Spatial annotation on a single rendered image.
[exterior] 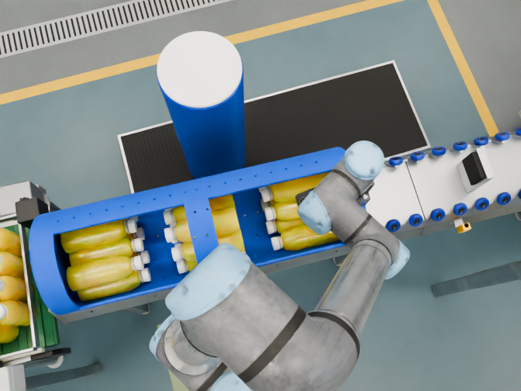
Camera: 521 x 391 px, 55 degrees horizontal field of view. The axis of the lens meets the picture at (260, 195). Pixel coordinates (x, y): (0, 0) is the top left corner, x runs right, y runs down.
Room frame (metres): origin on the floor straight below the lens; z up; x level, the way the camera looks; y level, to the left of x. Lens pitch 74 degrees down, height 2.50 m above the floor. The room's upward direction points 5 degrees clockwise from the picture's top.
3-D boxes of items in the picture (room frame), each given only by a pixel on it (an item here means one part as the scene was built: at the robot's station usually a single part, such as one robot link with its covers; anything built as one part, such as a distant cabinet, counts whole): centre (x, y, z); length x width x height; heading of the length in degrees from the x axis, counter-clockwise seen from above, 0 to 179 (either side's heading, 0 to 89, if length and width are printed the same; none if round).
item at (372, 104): (0.95, -0.05, 0.07); 1.50 x 0.52 x 0.15; 112
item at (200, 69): (0.83, 0.23, 1.03); 0.28 x 0.28 x 0.01
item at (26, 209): (0.31, 0.71, 0.95); 0.10 x 0.07 x 0.10; 18
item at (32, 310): (0.11, 0.68, 0.96); 0.40 x 0.01 x 0.03; 18
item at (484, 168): (0.56, -0.66, 1.00); 0.10 x 0.04 x 0.15; 18
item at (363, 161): (0.34, -0.19, 1.56); 0.09 x 0.08 x 0.11; 142
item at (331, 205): (0.25, -0.14, 1.56); 0.11 x 0.11 x 0.08; 52
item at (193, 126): (0.83, 0.23, 0.59); 0.28 x 0.28 x 0.88
